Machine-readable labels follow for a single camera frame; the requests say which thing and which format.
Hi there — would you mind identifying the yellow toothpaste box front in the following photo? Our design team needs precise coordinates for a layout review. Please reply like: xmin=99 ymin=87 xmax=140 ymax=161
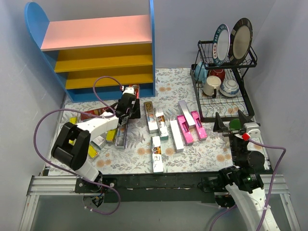
xmin=88 ymin=145 xmax=99 ymax=159

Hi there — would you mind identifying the black wire dish rack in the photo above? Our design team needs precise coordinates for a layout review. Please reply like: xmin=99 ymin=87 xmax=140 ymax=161
xmin=190 ymin=40 xmax=257 ymax=123

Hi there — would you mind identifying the silver R.O toothpaste box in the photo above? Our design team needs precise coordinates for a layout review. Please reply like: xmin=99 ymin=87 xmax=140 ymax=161
xmin=144 ymin=101 xmax=158 ymax=134

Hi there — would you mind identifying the plain silver toothpaste box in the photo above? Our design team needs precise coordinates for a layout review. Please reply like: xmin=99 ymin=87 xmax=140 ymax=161
xmin=170 ymin=120 xmax=184 ymax=153

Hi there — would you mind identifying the light blue cup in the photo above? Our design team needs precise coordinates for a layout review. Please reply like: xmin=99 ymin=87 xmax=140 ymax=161
xmin=194 ymin=61 xmax=208 ymax=84

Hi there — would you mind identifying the red ceramic bowl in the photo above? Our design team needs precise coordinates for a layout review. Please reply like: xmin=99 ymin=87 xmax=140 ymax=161
xmin=208 ymin=69 xmax=225 ymax=83

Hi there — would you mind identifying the purple cable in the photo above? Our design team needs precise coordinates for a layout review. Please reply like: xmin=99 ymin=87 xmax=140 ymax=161
xmin=33 ymin=76 xmax=124 ymax=216
xmin=209 ymin=137 xmax=287 ymax=231

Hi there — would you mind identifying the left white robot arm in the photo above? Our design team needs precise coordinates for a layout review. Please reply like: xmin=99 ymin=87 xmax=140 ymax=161
xmin=51 ymin=92 xmax=141 ymax=193

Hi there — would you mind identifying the white plate with green rim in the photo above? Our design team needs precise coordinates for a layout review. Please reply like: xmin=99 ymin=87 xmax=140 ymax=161
xmin=212 ymin=24 xmax=230 ymax=66

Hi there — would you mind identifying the silver toothpaste box upper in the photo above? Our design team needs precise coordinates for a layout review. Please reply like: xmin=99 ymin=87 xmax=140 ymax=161
xmin=178 ymin=100 xmax=195 ymax=129

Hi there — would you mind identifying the green mug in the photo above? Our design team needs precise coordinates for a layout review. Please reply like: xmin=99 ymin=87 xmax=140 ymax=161
xmin=229 ymin=119 xmax=242 ymax=130

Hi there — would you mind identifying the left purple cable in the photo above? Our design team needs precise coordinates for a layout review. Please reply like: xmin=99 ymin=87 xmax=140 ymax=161
xmin=33 ymin=76 xmax=124 ymax=216

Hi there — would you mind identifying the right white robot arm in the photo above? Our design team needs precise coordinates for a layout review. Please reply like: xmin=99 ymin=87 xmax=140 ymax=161
xmin=213 ymin=110 xmax=280 ymax=231

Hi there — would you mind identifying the pink toothpaste box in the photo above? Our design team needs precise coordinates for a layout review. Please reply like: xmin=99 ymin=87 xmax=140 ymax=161
xmin=177 ymin=115 xmax=194 ymax=145
xmin=191 ymin=111 xmax=207 ymax=141

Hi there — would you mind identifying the blue and white bowl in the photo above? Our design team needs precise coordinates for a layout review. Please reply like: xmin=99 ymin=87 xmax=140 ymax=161
xmin=219 ymin=79 xmax=240 ymax=97

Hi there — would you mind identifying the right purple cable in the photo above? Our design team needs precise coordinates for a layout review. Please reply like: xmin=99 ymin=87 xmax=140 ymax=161
xmin=209 ymin=137 xmax=287 ymax=231

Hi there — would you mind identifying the pink toothpaste box left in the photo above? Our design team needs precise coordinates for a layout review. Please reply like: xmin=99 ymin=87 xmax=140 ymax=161
xmin=177 ymin=115 xmax=194 ymax=145

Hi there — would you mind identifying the silver purple toothpaste box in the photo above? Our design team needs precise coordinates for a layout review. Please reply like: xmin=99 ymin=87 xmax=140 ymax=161
xmin=115 ymin=124 xmax=128 ymax=149

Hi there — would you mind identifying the yellow toothpaste box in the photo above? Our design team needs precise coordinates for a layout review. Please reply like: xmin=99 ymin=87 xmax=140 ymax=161
xmin=88 ymin=145 xmax=99 ymax=159
xmin=105 ymin=129 xmax=117 ymax=143
xmin=69 ymin=117 xmax=78 ymax=125

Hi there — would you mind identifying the floral table mat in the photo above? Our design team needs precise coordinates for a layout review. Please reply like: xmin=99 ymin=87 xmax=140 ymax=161
xmin=47 ymin=67 xmax=270 ymax=176

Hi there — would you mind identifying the blue shelf with coloured boards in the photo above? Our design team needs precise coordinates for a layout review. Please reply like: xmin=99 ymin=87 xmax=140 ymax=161
xmin=24 ymin=1 xmax=155 ymax=103

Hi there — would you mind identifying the silver blue R.O box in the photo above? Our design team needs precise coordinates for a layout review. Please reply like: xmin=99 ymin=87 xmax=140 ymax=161
xmin=91 ymin=135 xmax=106 ymax=150

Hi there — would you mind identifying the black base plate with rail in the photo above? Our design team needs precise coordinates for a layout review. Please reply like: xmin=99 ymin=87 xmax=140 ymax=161
xmin=19 ymin=172 xmax=301 ymax=231

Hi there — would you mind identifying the cream mug with dark handle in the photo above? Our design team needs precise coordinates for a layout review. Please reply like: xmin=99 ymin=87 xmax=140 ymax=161
xmin=203 ymin=76 xmax=221 ymax=98

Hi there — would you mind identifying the dark rimmed grey plate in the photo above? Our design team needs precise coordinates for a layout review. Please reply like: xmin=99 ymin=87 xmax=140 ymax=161
xmin=228 ymin=18 xmax=253 ymax=65

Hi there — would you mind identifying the pink toothpaste box right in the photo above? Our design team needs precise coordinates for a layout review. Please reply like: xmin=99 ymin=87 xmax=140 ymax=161
xmin=191 ymin=111 xmax=207 ymax=141

